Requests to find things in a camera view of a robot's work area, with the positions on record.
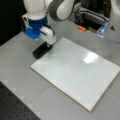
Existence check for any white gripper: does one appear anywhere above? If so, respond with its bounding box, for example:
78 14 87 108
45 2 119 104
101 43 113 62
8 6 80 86
22 13 58 47

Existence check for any black whiteboard eraser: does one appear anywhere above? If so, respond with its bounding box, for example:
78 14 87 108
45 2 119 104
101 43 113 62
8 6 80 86
33 43 50 59

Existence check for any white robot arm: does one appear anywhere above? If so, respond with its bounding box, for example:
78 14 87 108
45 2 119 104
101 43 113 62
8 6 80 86
22 0 77 45

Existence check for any orange clamp block far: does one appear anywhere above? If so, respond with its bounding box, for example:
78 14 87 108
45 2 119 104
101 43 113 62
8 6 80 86
78 26 86 31

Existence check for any white whiteboard panel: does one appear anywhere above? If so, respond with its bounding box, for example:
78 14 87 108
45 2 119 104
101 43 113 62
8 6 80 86
31 38 120 112

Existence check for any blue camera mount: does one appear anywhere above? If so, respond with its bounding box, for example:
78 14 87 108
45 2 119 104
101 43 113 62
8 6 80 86
24 17 47 39

